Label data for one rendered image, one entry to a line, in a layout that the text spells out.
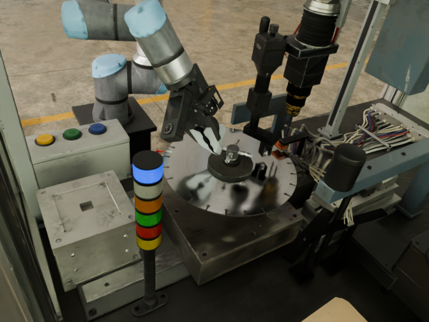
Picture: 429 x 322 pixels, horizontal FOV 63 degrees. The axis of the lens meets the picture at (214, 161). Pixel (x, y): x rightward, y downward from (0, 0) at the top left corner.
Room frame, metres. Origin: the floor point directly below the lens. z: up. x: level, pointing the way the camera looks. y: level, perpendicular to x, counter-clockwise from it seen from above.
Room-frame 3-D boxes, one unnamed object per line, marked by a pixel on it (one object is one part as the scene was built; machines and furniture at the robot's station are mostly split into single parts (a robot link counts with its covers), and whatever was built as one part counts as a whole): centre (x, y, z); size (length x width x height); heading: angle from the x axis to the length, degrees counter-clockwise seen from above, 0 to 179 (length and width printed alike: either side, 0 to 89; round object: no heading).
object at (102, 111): (1.11, 0.40, 0.80); 0.15 x 0.15 x 0.10
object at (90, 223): (0.52, 0.27, 0.82); 0.18 x 0.18 x 0.15; 36
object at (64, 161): (0.76, 0.39, 0.82); 0.28 x 0.11 x 0.15; 126
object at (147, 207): (0.40, 0.10, 1.08); 0.05 x 0.04 x 0.03; 36
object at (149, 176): (0.40, 0.10, 1.14); 0.05 x 0.04 x 0.03; 36
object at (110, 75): (1.12, 0.40, 0.91); 0.13 x 0.12 x 0.14; 105
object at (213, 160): (0.67, -0.04, 0.96); 0.11 x 0.11 x 0.03
